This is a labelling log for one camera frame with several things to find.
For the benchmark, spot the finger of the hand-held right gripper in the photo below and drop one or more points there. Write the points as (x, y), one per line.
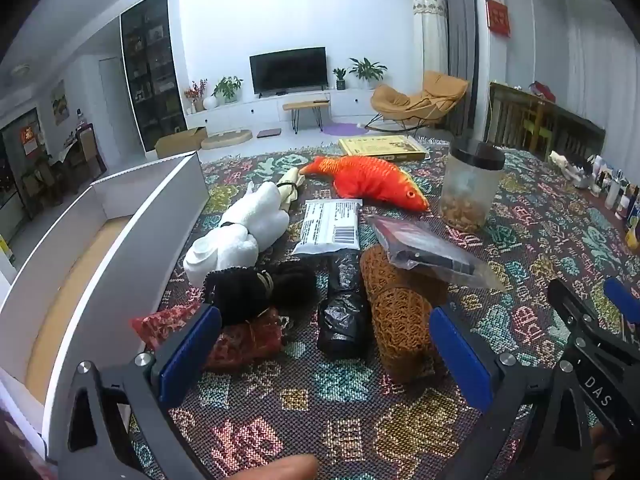
(622, 297)
(572, 310)

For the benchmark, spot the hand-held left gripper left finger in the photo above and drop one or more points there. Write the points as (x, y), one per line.
(190, 345)

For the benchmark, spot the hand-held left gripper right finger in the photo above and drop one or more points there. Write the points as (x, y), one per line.
(462, 360)

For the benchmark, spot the red patterned pouch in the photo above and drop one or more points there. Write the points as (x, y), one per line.
(240, 345)

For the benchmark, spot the brown mesh roll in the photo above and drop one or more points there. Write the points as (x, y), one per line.
(400, 320)

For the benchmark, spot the black fuzzy cloth bundle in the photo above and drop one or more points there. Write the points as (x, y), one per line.
(240, 290)

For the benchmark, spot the white storage box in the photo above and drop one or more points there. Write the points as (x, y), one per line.
(125, 260)

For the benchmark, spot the clear bag with dark item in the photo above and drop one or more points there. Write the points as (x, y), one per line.
(425, 247)

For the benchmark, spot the black plastic bag roll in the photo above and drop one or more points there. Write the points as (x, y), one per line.
(342, 320)

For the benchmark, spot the white plush towel roll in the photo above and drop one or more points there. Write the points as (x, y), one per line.
(250, 230)

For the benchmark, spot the white plastic packet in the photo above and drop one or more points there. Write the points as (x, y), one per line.
(325, 230)

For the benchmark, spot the cream cloth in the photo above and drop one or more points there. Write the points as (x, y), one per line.
(290, 180)

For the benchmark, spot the orange fish plush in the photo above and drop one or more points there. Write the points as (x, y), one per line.
(370, 180)

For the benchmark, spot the person's right hand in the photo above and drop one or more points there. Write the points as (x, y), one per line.
(604, 452)

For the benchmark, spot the person's left hand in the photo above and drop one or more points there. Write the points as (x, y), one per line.
(280, 469)

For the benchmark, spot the row of small bottles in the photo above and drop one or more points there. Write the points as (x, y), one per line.
(617, 195)

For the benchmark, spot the patterned woven blanket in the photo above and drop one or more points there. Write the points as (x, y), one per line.
(350, 410)

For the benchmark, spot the small pale figurine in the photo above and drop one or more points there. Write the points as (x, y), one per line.
(567, 167)

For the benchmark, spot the clear jar with black lid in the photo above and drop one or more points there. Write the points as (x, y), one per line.
(470, 185)

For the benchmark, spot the dark wooden bench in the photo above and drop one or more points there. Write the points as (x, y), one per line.
(565, 125)

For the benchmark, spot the cardboard box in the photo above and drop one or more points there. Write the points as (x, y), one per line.
(180, 142)

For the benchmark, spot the beige pet bed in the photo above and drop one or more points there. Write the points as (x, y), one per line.
(225, 140)

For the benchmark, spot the white sheer curtain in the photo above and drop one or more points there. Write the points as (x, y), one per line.
(600, 80)

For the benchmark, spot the wooden dining chair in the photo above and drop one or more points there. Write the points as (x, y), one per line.
(90, 150)

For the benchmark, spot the red item on bench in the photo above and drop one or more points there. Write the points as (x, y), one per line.
(544, 91)

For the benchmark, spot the dark flat pad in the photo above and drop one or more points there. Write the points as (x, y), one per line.
(269, 133)

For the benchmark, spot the yellow flat box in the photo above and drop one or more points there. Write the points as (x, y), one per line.
(380, 146)

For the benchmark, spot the white TV cabinet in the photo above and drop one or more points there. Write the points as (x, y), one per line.
(250, 110)

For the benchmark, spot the white round vase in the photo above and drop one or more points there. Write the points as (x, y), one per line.
(210, 102)

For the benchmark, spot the red flowers in vase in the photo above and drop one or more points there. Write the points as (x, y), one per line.
(196, 92)

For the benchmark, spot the purple round mat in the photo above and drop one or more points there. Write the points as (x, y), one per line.
(344, 128)

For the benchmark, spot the bushy potted plant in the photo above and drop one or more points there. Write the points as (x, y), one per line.
(227, 87)

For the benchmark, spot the tan rocking chair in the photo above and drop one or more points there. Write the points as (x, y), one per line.
(400, 102)

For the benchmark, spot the small wooden table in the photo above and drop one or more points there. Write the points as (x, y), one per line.
(305, 105)

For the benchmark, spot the black display cabinet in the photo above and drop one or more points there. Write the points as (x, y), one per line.
(150, 70)

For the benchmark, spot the black television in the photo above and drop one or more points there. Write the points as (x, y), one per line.
(287, 70)

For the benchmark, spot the grey curtain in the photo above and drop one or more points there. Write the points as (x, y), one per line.
(462, 35)

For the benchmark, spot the large leafy potted plant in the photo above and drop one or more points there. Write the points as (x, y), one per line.
(367, 70)

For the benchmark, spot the small potted plant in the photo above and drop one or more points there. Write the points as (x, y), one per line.
(340, 77)

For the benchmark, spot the white tower air conditioner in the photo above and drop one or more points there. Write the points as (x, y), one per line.
(430, 35)

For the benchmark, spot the framed wall picture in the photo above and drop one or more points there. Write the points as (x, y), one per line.
(59, 102)

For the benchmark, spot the red wall hanging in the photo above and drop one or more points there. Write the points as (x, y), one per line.
(498, 17)

